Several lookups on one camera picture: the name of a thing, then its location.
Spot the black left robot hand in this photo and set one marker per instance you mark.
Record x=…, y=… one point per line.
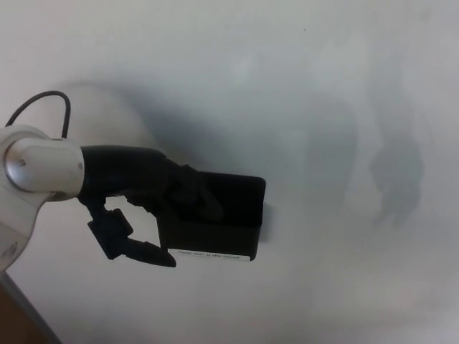
x=129, y=168

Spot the black magnetic marker holder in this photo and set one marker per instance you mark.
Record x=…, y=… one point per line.
x=244, y=215

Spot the white whiteboard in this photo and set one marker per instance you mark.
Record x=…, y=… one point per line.
x=287, y=71

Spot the grey metal whiteboard frame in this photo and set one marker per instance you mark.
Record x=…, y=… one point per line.
x=34, y=315

